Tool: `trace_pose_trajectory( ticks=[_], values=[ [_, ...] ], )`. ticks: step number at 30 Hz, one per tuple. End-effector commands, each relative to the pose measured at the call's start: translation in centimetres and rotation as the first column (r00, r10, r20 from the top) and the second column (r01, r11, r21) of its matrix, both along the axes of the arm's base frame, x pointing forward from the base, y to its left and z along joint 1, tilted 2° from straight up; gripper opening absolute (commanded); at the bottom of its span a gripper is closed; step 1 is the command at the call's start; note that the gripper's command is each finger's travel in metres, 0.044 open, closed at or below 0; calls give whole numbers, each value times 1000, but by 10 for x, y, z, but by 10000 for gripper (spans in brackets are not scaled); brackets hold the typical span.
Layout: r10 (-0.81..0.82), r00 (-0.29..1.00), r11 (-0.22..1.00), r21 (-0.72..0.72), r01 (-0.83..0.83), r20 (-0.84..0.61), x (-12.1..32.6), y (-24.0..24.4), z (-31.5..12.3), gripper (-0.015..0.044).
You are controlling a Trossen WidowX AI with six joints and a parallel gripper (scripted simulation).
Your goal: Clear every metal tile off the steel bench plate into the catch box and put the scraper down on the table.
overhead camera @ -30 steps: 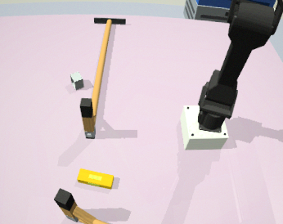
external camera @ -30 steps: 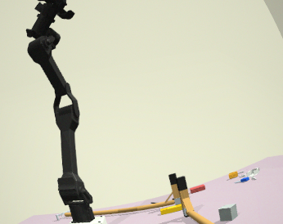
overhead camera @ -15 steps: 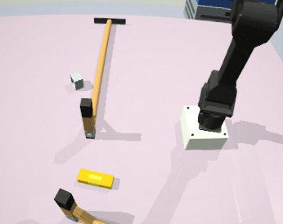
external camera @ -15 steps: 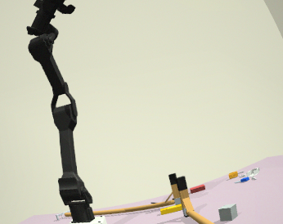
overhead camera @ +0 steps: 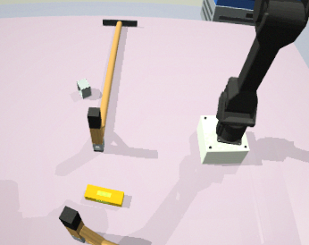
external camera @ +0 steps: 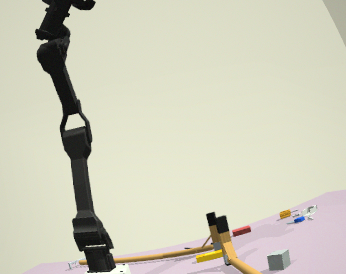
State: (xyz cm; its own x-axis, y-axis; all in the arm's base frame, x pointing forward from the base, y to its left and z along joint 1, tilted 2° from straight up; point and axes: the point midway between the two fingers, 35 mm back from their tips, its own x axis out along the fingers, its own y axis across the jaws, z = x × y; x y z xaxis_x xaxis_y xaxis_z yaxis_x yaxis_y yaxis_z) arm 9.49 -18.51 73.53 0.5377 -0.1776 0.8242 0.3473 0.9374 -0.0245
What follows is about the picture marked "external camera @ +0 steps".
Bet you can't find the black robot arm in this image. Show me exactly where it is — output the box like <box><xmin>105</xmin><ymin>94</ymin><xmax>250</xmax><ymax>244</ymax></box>
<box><xmin>35</xmin><ymin>14</ymin><xmax>117</xmax><ymax>273</ymax></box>

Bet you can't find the scraper with blue handle and grey blade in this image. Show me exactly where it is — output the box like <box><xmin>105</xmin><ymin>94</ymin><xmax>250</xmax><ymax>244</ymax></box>
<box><xmin>286</xmin><ymin>216</ymin><xmax>305</xmax><ymax>224</ymax></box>

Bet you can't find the yellow rectangular block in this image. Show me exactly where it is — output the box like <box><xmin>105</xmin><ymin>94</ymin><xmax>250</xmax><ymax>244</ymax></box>
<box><xmin>196</xmin><ymin>250</ymin><xmax>223</xmax><ymax>263</ymax></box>

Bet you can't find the red rectangular block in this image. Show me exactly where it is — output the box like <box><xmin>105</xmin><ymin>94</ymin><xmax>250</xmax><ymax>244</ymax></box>
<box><xmin>232</xmin><ymin>225</ymin><xmax>251</xmax><ymax>237</ymax></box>

